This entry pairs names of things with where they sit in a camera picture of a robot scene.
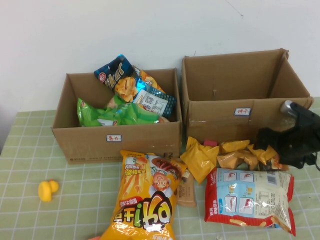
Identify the green potato chip bag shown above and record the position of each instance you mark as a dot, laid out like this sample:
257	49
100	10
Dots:
115	101
86	112
130	115
163	119

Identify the green checked tablecloth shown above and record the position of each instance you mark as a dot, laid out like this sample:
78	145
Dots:
25	150

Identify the brown orange snack packet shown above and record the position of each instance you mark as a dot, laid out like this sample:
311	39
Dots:
230	160

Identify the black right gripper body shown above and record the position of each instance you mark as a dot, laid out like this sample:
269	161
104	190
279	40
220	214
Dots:
300	142

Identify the yellow rubber duck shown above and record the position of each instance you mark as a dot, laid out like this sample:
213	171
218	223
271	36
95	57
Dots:
46	191

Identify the blue black chips bag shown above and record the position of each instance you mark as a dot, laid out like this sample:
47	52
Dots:
112	75

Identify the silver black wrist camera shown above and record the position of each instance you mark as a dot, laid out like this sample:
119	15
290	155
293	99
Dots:
287	107

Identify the plain yellow snack packet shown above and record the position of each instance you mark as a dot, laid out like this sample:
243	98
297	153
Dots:
197	160

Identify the cardboard box with printed website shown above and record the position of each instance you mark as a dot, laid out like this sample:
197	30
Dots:
87	145

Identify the small red block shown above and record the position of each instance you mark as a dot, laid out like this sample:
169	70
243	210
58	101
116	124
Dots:
210	143

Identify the large orange fries snack bag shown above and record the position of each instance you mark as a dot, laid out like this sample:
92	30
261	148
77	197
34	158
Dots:
140	195

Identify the red white shrimp chips bag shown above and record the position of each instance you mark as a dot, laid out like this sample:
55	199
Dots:
250	197

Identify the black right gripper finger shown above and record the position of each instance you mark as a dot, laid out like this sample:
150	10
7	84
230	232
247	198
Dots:
265	146
270	133

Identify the plain taped cardboard box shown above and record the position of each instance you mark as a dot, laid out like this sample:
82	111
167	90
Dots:
212	125

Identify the brown biscuit packet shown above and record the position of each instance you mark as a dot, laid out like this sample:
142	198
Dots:
186	195

